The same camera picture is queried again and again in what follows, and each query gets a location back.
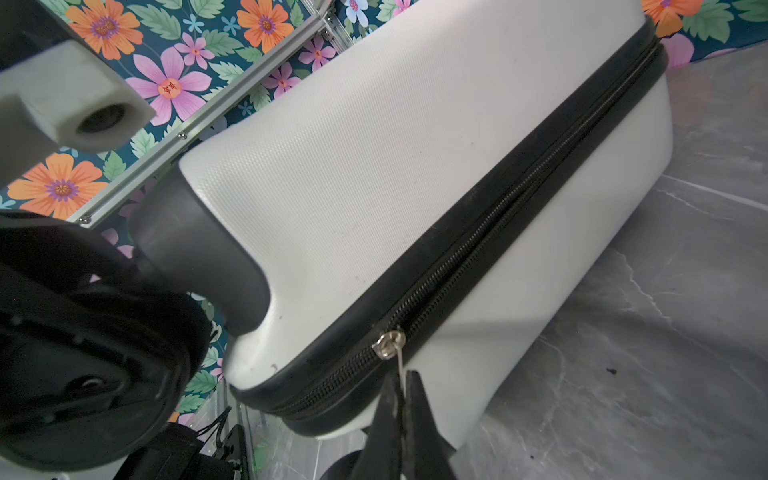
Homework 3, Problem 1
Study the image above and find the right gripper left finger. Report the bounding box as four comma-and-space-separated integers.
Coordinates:
350, 372, 405, 480

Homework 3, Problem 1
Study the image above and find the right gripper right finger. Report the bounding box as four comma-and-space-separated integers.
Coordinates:
403, 371, 457, 480

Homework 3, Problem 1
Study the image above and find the white hard-shell suitcase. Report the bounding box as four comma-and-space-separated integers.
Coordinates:
0, 0, 674, 480

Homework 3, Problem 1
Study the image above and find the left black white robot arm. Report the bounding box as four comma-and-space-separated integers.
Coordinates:
113, 423, 254, 480

